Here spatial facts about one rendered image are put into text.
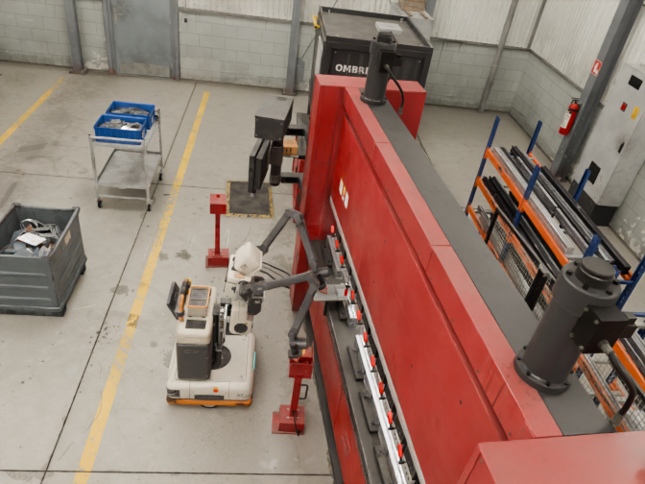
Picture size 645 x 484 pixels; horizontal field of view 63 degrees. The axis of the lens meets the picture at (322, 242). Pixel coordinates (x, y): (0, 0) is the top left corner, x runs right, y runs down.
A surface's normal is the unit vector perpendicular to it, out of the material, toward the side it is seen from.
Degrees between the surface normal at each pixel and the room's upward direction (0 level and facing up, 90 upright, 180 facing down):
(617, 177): 90
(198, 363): 90
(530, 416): 0
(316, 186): 90
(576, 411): 0
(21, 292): 90
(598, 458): 0
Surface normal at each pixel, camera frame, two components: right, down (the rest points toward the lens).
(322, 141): 0.16, 0.58
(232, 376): 0.13, -0.81
